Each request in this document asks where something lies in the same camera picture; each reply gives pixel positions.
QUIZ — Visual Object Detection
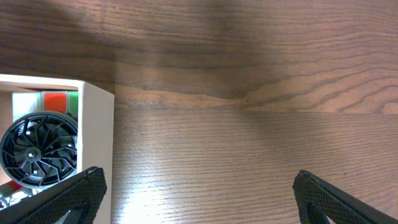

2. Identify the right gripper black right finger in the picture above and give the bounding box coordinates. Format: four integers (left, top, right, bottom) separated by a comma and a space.
292, 170, 397, 224

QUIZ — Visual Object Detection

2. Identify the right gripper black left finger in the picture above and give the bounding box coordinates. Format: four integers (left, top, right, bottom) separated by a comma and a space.
1, 166, 107, 224

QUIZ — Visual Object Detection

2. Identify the black round lid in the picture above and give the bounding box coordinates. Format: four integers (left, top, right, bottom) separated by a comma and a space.
1, 111, 78, 189

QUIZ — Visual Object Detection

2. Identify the colourful puzzle cube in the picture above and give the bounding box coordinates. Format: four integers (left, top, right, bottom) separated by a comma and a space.
1, 91, 79, 195

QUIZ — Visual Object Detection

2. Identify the red grey toy truck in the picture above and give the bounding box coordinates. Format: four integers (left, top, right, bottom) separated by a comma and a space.
1, 186, 33, 210

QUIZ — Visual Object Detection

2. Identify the white cardboard box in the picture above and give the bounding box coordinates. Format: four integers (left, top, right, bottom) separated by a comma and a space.
1, 74, 114, 223

